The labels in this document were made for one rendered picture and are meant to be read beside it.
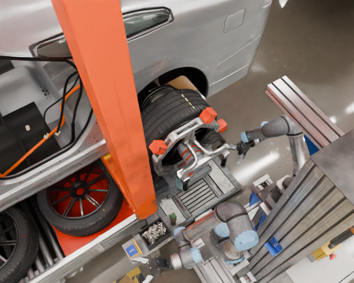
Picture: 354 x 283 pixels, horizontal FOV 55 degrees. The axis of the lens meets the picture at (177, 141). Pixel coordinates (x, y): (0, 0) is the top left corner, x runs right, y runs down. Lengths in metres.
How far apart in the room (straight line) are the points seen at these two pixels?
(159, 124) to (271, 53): 2.42
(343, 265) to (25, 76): 2.57
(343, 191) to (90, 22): 0.93
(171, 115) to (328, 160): 1.28
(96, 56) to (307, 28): 3.91
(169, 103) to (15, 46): 1.01
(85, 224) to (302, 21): 3.63
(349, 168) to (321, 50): 3.44
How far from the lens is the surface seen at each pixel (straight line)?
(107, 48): 1.16
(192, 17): 2.18
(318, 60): 4.48
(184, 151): 2.44
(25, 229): 2.89
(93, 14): 1.07
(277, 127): 2.11
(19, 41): 1.86
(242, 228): 1.68
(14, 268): 2.86
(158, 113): 2.30
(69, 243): 3.00
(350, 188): 1.23
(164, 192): 2.89
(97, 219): 2.74
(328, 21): 5.03
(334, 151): 1.28
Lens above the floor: 3.06
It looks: 60 degrees down
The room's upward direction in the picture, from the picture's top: 1 degrees counter-clockwise
